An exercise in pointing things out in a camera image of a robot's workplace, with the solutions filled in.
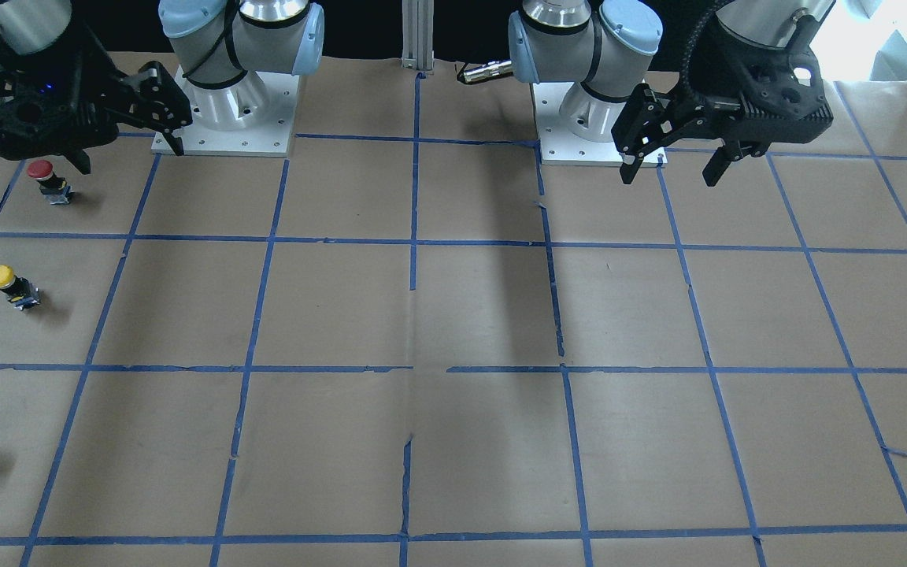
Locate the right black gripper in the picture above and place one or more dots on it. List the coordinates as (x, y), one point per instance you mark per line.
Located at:
(98, 88)

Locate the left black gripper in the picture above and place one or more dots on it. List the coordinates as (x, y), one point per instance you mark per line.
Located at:
(704, 88)

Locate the yellow push button switch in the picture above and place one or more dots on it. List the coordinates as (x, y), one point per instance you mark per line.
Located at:
(21, 294)

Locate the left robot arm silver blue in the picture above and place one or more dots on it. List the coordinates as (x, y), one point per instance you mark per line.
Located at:
(570, 41)

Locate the red push button switch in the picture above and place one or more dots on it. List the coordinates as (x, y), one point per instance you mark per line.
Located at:
(55, 189)

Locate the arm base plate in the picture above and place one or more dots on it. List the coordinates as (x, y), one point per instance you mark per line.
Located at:
(253, 118)
(575, 119)

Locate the silver cable connector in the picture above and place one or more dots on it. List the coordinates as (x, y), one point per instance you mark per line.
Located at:
(493, 70)

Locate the aluminium frame post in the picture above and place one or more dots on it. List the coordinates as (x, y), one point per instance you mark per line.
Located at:
(417, 35)

